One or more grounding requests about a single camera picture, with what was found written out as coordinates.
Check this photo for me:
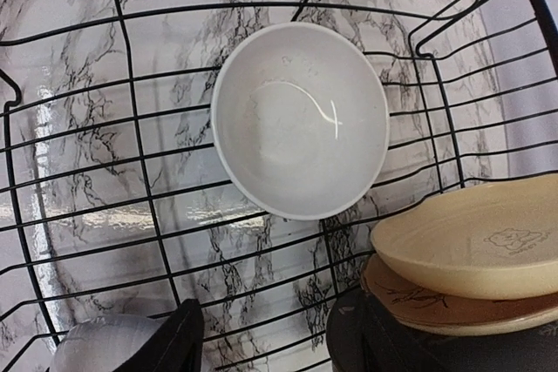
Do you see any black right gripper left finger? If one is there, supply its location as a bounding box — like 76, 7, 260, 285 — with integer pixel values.
130, 299, 204, 371

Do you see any small white bowl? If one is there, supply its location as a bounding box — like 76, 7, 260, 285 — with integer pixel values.
211, 22, 390, 220

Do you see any grey reindeer plate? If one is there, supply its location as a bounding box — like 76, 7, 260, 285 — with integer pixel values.
326, 288, 558, 372

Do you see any large white bowl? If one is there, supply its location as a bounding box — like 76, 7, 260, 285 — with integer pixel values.
49, 314, 163, 372

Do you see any cream bird pattern plate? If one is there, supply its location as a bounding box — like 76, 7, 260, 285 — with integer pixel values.
360, 254, 557, 336

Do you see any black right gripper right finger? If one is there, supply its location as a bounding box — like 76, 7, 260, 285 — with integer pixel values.
330, 293, 440, 371

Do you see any pale yellow round plate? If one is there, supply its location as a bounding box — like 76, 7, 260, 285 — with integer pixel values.
371, 174, 557, 300

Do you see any black wire dish rack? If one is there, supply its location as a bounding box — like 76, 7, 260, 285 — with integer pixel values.
1, 0, 557, 371

